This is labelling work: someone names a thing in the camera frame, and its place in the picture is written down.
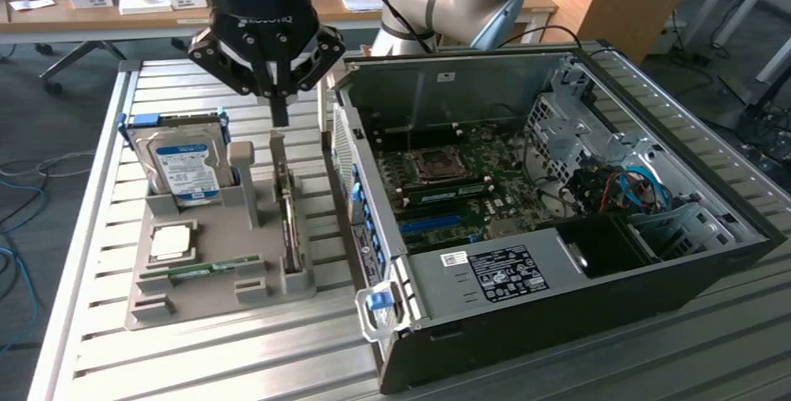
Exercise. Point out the black open PC case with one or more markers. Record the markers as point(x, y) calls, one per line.
point(556, 317)

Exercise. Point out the black desk leg with castors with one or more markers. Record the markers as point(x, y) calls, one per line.
point(73, 60)

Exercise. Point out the grey power supply with label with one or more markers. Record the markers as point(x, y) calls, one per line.
point(444, 290)

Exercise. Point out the blue expansion slot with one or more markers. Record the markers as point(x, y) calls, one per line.
point(429, 224)

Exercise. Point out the hard disk with blue label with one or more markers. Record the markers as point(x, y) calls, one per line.
point(181, 165)

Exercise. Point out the silver drive cage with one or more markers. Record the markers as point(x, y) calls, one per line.
point(565, 128)

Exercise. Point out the white card with red print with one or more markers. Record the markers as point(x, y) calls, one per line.
point(30, 4)

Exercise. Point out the green motherboard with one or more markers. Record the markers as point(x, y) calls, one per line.
point(493, 174)

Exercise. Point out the wooden desk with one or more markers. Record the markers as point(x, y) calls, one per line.
point(73, 19)

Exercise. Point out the grey parts rack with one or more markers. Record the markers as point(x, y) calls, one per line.
point(216, 299)

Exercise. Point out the CPU socket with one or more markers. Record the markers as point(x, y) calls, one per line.
point(437, 165)

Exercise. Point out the green RAM stick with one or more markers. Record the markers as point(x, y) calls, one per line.
point(448, 193)
point(209, 267)

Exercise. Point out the graphics card with metal bracket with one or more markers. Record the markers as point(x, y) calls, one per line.
point(288, 206)

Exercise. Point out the silver CPU chip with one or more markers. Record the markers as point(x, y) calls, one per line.
point(173, 243)

